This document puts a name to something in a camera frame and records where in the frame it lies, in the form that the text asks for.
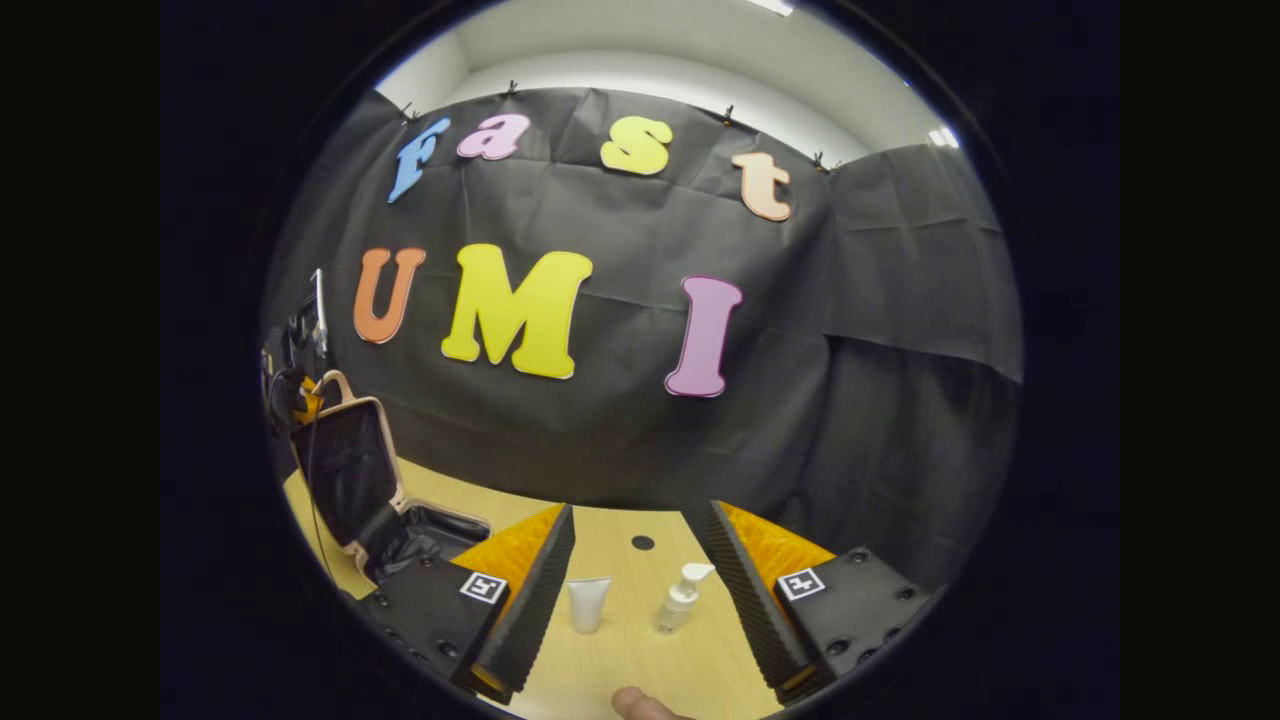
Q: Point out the small ceiling light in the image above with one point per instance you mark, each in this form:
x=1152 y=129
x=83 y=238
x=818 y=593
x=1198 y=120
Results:
x=942 y=136

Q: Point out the white pump bottle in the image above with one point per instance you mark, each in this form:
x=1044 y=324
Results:
x=680 y=600

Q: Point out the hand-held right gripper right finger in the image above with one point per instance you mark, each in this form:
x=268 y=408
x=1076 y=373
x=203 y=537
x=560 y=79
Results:
x=755 y=600

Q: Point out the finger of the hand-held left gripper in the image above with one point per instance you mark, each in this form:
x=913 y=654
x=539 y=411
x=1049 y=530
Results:
x=310 y=402

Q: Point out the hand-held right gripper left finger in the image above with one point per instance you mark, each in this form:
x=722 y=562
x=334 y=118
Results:
x=525 y=610

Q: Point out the black backdrop cloth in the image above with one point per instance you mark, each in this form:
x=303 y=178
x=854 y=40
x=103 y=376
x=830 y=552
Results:
x=620 y=430

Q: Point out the white squeeze tube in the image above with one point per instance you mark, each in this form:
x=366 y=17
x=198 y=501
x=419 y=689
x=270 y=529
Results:
x=588 y=603

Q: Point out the large ceiling light panel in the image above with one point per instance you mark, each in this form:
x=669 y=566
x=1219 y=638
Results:
x=770 y=5

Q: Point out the pink suitcase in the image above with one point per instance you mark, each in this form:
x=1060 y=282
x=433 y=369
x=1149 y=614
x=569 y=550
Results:
x=350 y=470

